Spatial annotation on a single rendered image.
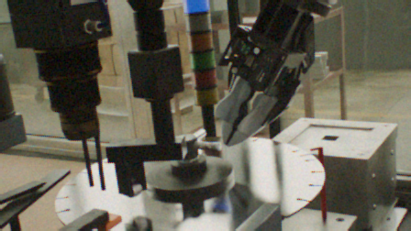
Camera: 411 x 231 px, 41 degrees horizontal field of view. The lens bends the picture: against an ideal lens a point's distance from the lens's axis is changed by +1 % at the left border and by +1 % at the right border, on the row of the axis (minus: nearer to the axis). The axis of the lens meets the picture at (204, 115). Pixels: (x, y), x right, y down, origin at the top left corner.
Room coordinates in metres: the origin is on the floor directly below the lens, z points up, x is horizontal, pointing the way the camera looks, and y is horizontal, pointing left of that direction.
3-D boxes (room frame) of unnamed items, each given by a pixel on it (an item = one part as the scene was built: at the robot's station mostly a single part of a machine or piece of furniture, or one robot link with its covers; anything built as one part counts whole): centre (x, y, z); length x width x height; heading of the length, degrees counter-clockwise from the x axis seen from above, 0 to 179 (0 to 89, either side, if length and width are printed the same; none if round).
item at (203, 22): (0.94, -0.01, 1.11); 0.05 x 0.04 x 0.03; 56
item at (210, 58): (0.94, -0.01, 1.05); 0.05 x 0.04 x 0.03; 56
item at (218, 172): (0.64, 0.03, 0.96); 0.11 x 0.11 x 0.03
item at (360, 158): (0.89, -0.21, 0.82); 0.18 x 0.18 x 0.15; 56
